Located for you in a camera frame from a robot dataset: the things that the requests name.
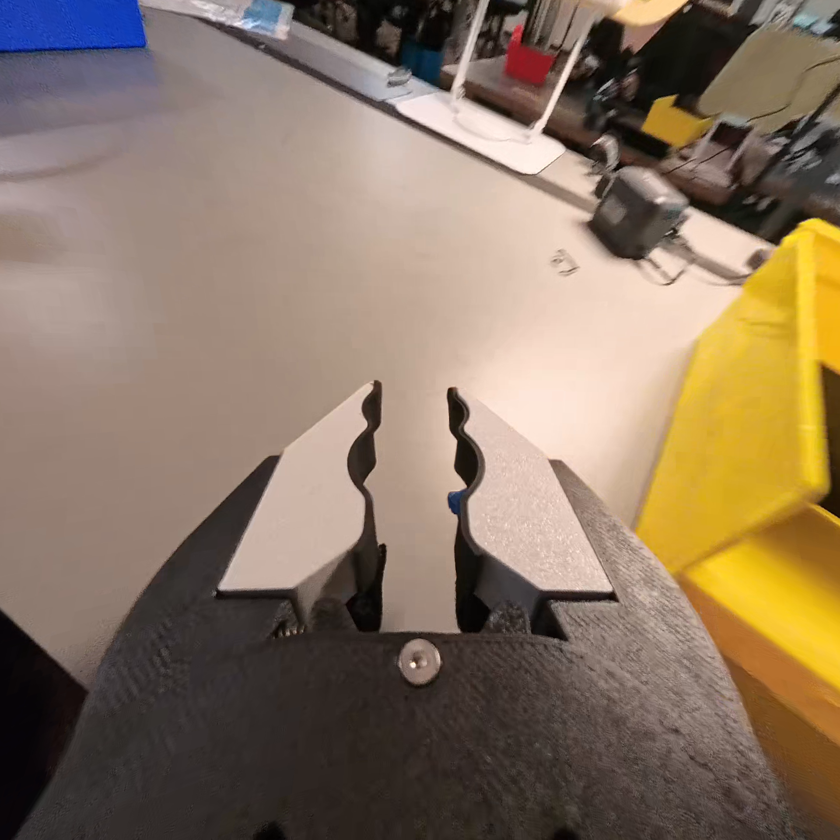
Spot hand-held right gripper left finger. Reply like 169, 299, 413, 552
217, 381, 387, 629

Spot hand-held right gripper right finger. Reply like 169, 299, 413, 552
446, 387, 619, 632

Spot yellow plastic bin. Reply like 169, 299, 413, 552
635, 218, 840, 828

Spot grey power bank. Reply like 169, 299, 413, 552
587, 166, 690, 260

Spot white stand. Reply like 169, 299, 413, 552
395, 0, 595, 176

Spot small yellow bin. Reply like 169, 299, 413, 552
642, 95, 713, 151

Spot grey flat panel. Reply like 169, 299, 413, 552
282, 20, 437, 102

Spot red plastic bin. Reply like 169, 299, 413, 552
505, 25, 557, 86

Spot blue waste bin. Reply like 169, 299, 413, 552
400, 36, 447, 83

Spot olive green jacket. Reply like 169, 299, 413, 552
696, 23, 840, 135

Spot clear plastic bag with papers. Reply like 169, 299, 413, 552
141, 0, 294, 40

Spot wood-framed black board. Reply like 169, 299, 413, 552
587, 0, 690, 28

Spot blue plastic bin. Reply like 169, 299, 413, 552
0, 0, 147, 52

